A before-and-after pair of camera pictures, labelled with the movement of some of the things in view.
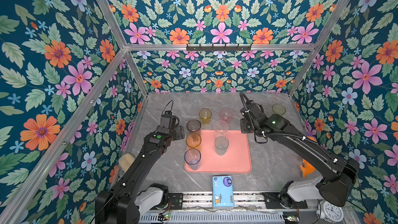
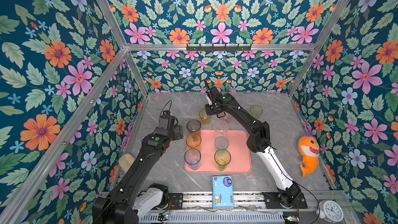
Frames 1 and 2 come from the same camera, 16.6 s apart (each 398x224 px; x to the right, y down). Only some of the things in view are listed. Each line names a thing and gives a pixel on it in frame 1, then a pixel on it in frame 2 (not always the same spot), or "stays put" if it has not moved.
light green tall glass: (279, 109) -> (222, 157)
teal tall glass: (221, 143) stays put
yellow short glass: (205, 115) stays put
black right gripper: (242, 124) -> (207, 107)
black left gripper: (180, 132) stays put
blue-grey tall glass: (192, 157) stays put
